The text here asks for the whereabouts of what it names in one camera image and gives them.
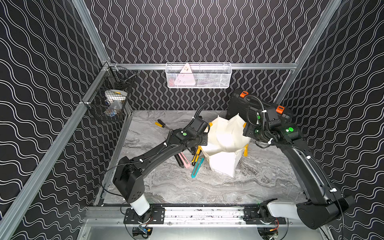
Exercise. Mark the black wire corner basket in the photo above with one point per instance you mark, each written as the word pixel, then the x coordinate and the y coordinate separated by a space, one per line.
pixel 116 78

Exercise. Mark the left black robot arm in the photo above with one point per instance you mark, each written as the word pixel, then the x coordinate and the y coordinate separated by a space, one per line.
pixel 130 173

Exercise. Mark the white wire wall basket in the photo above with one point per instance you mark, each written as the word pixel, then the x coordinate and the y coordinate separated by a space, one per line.
pixel 207 75

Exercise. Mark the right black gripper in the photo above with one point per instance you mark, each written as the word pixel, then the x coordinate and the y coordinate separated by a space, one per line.
pixel 248 131

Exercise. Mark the silver mounting rail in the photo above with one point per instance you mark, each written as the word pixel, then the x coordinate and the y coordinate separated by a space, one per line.
pixel 202 215

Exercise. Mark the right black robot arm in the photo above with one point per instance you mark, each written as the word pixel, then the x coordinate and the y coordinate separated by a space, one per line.
pixel 269 125

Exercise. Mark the pink triangle card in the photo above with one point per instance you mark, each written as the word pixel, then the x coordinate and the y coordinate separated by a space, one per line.
pixel 185 78

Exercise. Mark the pink utility knife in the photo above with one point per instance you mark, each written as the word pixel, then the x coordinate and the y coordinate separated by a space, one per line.
pixel 185 161

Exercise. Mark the black tool case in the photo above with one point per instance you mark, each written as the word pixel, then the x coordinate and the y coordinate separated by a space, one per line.
pixel 241 100

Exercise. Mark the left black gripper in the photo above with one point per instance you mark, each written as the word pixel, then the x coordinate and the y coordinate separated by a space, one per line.
pixel 202 139

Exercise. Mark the yellow black screwdriver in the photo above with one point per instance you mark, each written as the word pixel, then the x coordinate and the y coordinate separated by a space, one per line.
pixel 161 124

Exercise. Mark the teal utility knife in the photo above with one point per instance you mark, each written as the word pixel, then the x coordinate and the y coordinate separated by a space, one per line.
pixel 197 167

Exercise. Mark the yellow black art knife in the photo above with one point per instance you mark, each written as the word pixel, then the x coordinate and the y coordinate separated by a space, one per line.
pixel 196 156

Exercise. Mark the white pouch with yellow handles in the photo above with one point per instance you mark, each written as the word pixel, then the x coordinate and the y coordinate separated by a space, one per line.
pixel 226 144

